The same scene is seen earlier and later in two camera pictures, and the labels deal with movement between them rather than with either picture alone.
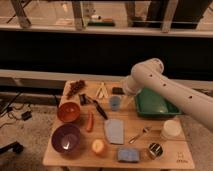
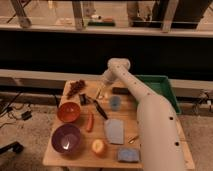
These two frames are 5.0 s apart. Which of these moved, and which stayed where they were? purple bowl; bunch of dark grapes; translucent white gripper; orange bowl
Moved: translucent white gripper
Stayed: purple bowl; orange bowl; bunch of dark grapes
